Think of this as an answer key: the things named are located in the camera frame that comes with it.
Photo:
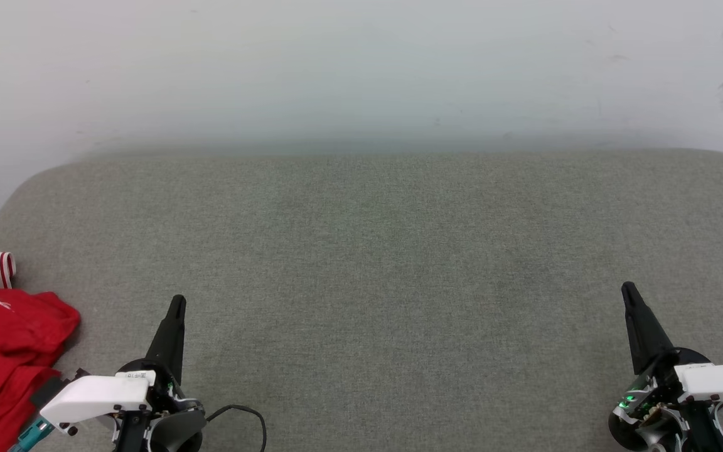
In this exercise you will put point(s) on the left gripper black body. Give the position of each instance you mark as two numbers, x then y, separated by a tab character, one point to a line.
170	427

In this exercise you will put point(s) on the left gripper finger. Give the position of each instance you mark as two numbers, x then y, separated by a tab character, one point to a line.
172	339

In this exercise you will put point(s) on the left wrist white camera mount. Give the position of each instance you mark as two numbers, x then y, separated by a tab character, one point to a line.
98	395

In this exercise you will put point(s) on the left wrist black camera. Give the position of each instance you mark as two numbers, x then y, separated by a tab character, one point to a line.
46	390

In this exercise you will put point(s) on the grey fabric sofa seat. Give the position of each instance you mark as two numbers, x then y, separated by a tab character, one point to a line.
374	282

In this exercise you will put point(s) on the red and white jersey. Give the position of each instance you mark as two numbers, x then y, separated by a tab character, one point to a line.
4	351

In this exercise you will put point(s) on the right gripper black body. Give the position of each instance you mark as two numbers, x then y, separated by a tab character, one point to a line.
650	402

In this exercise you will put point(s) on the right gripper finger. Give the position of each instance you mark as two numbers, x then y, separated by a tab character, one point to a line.
644	333

